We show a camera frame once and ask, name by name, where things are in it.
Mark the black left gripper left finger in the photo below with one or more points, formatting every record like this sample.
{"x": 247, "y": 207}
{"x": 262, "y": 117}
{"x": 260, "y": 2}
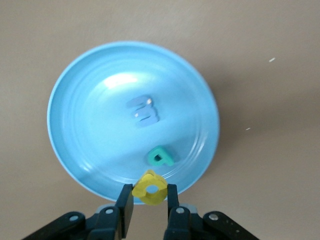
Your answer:
{"x": 126, "y": 205}

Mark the blue foam letter E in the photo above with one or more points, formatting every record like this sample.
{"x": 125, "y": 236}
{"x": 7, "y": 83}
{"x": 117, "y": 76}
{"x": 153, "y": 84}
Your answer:
{"x": 145, "y": 120}

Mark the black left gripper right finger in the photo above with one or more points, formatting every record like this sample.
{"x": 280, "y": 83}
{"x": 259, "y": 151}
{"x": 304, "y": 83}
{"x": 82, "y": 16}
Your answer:
{"x": 173, "y": 205}

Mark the blue plate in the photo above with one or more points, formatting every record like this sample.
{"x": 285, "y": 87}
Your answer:
{"x": 100, "y": 150}

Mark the teal foam letter p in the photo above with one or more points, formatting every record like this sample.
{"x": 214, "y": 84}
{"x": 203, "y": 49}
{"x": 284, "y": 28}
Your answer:
{"x": 167, "y": 160}

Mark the yellow foam letter d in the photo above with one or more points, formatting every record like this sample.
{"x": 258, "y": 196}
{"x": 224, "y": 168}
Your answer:
{"x": 142, "y": 186}

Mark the brown table cover sheet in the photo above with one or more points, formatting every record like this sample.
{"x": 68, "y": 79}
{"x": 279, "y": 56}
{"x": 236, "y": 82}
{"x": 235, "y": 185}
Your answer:
{"x": 250, "y": 175}

